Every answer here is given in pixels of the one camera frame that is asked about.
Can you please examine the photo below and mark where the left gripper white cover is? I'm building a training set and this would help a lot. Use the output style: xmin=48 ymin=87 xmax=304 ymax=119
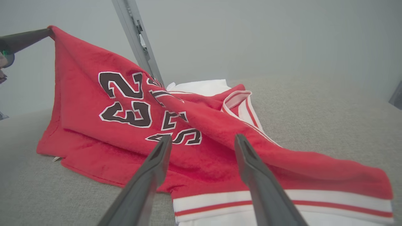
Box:
xmin=0 ymin=28 xmax=55 ymax=84

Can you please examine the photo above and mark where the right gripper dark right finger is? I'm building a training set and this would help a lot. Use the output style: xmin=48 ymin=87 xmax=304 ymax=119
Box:
xmin=235 ymin=134 xmax=308 ymax=226

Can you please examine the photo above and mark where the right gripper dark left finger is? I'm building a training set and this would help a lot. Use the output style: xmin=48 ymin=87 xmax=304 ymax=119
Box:
xmin=97 ymin=134 xmax=173 ymax=226

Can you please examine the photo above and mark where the red Bulls jersey shirt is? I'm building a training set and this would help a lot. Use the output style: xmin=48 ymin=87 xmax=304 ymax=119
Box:
xmin=36 ymin=25 xmax=394 ymax=226

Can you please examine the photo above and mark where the grey fabric sofa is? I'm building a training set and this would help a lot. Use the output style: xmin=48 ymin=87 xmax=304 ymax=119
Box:
xmin=0 ymin=75 xmax=402 ymax=226

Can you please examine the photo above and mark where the grey metal frame post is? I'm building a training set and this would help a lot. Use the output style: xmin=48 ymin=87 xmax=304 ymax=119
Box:
xmin=111 ymin=0 xmax=165 ymax=87

